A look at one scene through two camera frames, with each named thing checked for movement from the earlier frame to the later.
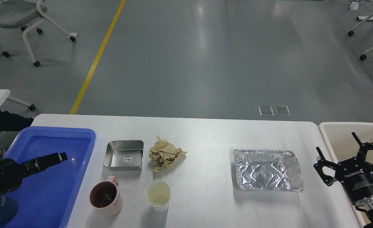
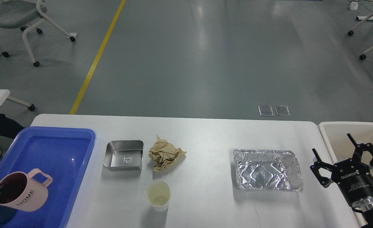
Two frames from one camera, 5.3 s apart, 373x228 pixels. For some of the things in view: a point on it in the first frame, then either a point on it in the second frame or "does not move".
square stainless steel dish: [124, 155] does not move
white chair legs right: [363, 56] does not move
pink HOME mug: [106, 196] to [20, 191]
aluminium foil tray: [272, 169] does not move
